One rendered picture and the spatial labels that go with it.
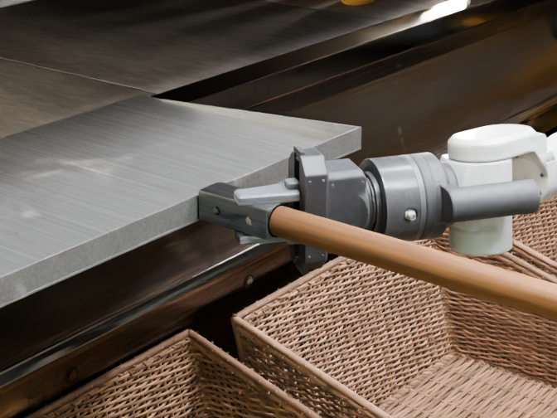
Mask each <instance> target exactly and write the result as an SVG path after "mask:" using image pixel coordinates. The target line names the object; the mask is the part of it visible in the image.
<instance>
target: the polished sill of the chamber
mask: <svg viewBox="0 0 557 418"><path fill-rule="evenodd" d="M543 1H546V0H452V1H449V2H445V3H442V4H439V5H436V6H433V7H429V8H426V9H424V10H421V11H417V12H413V13H410V14H408V15H405V16H402V17H397V18H395V19H392V20H389V21H387V22H382V23H379V24H376V25H374V26H371V27H367V28H364V29H361V30H358V31H355V32H351V33H348V34H346V35H343V36H338V37H335V38H332V39H330V40H327V41H323V42H319V43H317V44H314V45H311V46H307V47H304V48H302V49H298V50H296V51H291V52H289V53H286V54H283V55H280V56H276V57H273V58H270V59H268V60H265V61H260V62H257V63H254V64H252V65H249V66H245V67H242V68H239V69H236V70H232V71H229V72H226V73H224V74H220V75H216V76H213V77H211V78H208V79H205V80H200V81H197V82H195V83H192V84H189V85H185V86H182V87H179V88H176V89H174V90H169V91H167V92H164V93H161V94H158V95H154V96H151V97H154V98H158V99H166V100H177V101H183V102H189V103H195V104H201V105H212V106H218V107H224V108H230V109H242V110H244V109H248V108H250V107H253V106H256V105H259V104H262V103H264V102H266V101H269V100H273V99H276V98H278V97H280V96H283V95H286V94H289V93H292V92H294V91H296V90H301V89H303V88H306V87H308V86H310V85H315V84H316V83H319V82H322V81H324V80H328V79H331V78H333V77H335V76H338V75H342V74H345V73H347V72H349V71H352V70H355V69H358V68H361V67H363V66H367V65H369V64H372V63H375V62H377V61H381V60H384V59H385V58H388V57H391V56H394V55H397V54H400V53H402V52H405V51H408V50H411V49H414V48H415V47H418V46H422V45H424V44H427V43H430V42H432V41H436V40H438V39H441V38H444V37H446V36H450V35H452V34H454V33H457V32H461V31H464V30H466V29H468V28H471V27H475V26H477V25H480V24H483V23H484V22H489V21H491V20H493V19H496V18H499V17H503V16H505V15H507V14H510V13H513V12H516V11H519V10H521V9H523V8H526V7H530V6H533V5H535V4H537V3H540V2H543Z"/></svg>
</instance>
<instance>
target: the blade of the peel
mask: <svg viewBox="0 0 557 418"><path fill-rule="evenodd" d="M295 145H300V146H301V147H302V148H315V149H316V150H318V151H319V152H320V153H321V154H322V155H323V156H324V158H325V161H330V160H338V159H339V158H342V157H345V156H346V155H348V154H350V153H354V152H355V151H358V150H360V149H361V127H360V126H353V125H347V124H336V123H330V122H324V121H318V120H312V119H301V118H294V117H288V116H282V115H276V114H266V113H260V112H254V111H248V110H242V109H230V108H224V107H218V106H212V105H206V104H195V103H189V102H183V101H177V100H166V99H158V98H154V97H150V96H146V95H138V96H135V97H132V98H129V99H126V100H121V101H119V102H116V103H113V104H108V105H106V106H103V107H99V108H97V109H92V110H89V111H86V112H84V113H81V114H76V115H73V116H70V117H68V118H64V119H60V120H57V121H54V122H51V123H49V124H43V125H41V126H38V127H35V128H32V129H28V130H25V131H22V132H19V133H16V134H12V135H8V136H6V137H3V138H0V308H2V307H4V306H6V305H8V304H11V303H13V302H15V301H18V300H19V299H22V298H25V297H27V296H28V295H31V294H34V293H35V292H38V291H40V290H42V289H45V288H47V287H49V286H52V285H53V284H56V283H59V282H61V281H62V280H64V279H68V278H70V277H72V276H74V275H77V274H79V273H81V272H83V271H85V270H88V269H90V268H92V267H95V266H96V265H100V264H102V263H104V262H105V261H108V260H111V259H113V258H115V257H117V256H119V255H122V254H124V253H126V252H129V251H131V250H133V249H136V248H138V247H139V246H142V245H145V244H147V243H149V242H151V241H154V240H156V239H158V238H160V237H162V236H165V235H167V234H170V233H172V232H174V231H177V230H179V229H181V228H183V227H185V226H188V225H190V224H192V223H194V222H196V221H199V220H200V218H199V201H198V192H199V190H200V189H202V188H204V187H207V186H210V185H211V184H214V183H216V182H223V183H226V184H230V185H232V186H236V187H241V188H244V189H246V188H252V187H262V186H267V185H273V184H278V183H284V179H286V178H288V159H289V157H290V154H291V152H293V146H295Z"/></svg>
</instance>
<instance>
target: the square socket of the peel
mask: <svg viewBox="0 0 557 418"><path fill-rule="evenodd" d="M240 189H244V188H241V187H236V186H232V185H230V184H226V183H223V182H216V183H214V184H211V185H210V186H207V187H204V188H202V189H200V190H199V192H198V201H199V218H200V220H203V221H207V222H210V223H213V224H216V225H218V226H223V227H226V228H229V229H232V230H235V231H239V232H243V233H245V234H248V235H251V236H256V237H258V238H261V239H265V240H270V239H272V238H274V237H277V236H273V235H272V234H271V232H270V230H269V221H270V217H271V215H272V213H273V212H274V210H275V209H276V208H277V207H280V206H284V207H288V203H287V202H280V203H268V204H254V205H242V206H240V205H238V203H237V202H236V201H235V199H234V191H235V190H240Z"/></svg>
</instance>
